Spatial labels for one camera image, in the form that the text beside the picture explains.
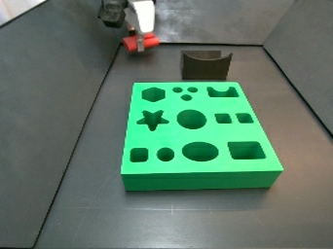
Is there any black curved stand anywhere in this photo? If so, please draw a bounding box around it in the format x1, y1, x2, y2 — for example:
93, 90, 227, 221
180, 51, 233, 81

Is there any red square-circle object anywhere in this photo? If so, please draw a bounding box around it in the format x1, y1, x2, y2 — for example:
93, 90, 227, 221
122, 33, 160, 52

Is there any green shape-sorter fixture block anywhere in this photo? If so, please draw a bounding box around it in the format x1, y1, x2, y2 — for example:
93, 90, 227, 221
120, 82, 283, 191

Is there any black gripper one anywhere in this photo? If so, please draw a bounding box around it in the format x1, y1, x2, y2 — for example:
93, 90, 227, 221
97, 0, 156, 53

